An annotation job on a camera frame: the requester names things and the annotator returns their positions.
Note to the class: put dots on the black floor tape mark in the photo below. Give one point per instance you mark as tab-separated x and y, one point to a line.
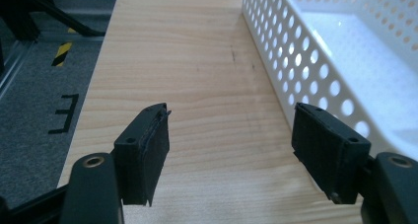
64	113

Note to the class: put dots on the white perforated plastic basket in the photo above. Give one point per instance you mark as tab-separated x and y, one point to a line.
332	53

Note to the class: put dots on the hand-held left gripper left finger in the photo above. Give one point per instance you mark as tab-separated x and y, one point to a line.
142	158

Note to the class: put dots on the black metal stand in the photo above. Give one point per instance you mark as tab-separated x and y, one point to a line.
33	10

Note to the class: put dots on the yellow black striped floor tape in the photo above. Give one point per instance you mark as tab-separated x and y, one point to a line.
62	54

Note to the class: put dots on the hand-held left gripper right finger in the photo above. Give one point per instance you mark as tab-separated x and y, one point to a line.
328	151

